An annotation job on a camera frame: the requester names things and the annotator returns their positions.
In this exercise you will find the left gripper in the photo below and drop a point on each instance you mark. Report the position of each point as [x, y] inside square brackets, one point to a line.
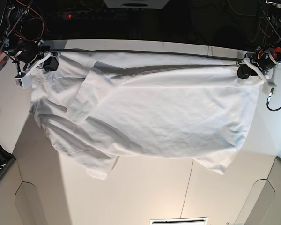
[258, 64]

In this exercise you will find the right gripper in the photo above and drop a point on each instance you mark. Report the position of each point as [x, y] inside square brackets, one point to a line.
[45, 59]

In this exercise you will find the white t-shirt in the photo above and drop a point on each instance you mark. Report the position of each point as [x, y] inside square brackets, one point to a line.
[99, 106]

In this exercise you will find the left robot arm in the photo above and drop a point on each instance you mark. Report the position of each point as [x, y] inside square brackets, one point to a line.
[270, 25]

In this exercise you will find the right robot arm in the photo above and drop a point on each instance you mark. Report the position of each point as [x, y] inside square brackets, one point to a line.
[21, 30]

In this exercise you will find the black power strip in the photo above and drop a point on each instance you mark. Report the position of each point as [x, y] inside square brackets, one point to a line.
[93, 15]

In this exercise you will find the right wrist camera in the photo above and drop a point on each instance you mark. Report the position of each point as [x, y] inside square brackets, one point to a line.
[23, 81]

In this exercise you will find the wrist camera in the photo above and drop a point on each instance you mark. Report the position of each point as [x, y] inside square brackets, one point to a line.
[269, 91]
[23, 81]

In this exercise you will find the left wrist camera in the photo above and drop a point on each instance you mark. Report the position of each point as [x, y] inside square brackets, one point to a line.
[269, 91]

